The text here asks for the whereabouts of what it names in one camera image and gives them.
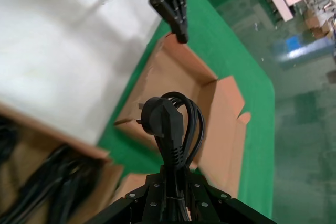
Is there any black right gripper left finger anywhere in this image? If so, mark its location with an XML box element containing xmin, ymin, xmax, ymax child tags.
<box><xmin>90</xmin><ymin>167</ymin><xmax>169</xmax><ymax>224</ymax></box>

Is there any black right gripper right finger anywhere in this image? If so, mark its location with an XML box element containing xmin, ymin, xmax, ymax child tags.
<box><xmin>183</xmin><ymin>168</ymin><xmax>274</xmax><ymax>224</ymax></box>

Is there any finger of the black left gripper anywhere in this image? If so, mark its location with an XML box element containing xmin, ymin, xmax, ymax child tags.
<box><xmin>143</xmin><ymin>0</ymin><xmax>190</xmax><ymax>44</ymax></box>

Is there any black power cord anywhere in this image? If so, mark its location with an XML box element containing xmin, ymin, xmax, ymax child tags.
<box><xmin>0</xmin><ymin>144</ymin><xmax>98</xmax><ymax>224</ymax></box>
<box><xmin>135</xmin><ymin>91</ymin><xmax>205</xmax><ymax>224</ymax></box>
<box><xmin>0</xmin><ymin>118</ymin><xmax>19</xmax><ymax>162</ymax></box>

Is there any cardboard box with round holes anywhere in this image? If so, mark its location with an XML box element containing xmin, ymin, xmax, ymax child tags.
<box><xmin>114</xmin><ymin>31</ymin><xmax>252</xmax><ymax>201</ymax></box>

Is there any cardboard box with torn lid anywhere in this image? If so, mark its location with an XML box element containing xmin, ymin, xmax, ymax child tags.
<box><xmin>0</xmin><ymin>102</ymin><xmax>124</xmax><ymax>224</ymax></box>

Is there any green table cloth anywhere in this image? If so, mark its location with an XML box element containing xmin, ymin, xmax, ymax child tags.
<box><xmin>97</xmin><ymin>0</ymin><xmax>276</xmax><ymax>224</ymax></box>

